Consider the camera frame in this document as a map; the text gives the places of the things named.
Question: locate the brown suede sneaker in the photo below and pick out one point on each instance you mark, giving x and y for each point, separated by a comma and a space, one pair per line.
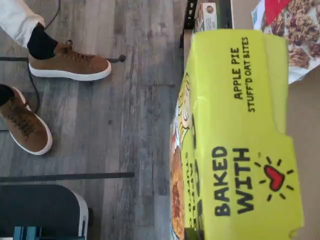
27, 125
75, 62

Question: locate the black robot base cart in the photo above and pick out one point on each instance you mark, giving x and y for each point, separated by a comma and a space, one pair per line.
37, 202

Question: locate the green granola carton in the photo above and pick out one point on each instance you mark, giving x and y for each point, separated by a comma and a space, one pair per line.
208, 15

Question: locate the teal metal mounting frame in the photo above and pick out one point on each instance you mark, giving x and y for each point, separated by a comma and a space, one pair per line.
27, 231

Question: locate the cranberry pecan granola bag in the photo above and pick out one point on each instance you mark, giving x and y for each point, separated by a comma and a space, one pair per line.
295, 37

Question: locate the person leg with black sock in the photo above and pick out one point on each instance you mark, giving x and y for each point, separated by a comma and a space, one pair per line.
5, 95
15, 20

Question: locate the wooden shelf board with snacks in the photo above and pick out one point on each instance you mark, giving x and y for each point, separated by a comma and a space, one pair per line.
305, 150

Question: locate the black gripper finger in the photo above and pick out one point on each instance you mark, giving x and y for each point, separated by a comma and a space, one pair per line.
195, 231

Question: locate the thin black rod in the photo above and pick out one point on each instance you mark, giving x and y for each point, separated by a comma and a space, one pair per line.
75, 176

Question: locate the black rod with knob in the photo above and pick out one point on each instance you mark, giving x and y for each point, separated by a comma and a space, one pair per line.
118, 58

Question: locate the yellow oat bites box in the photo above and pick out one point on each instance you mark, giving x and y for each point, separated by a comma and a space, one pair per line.
237, 125

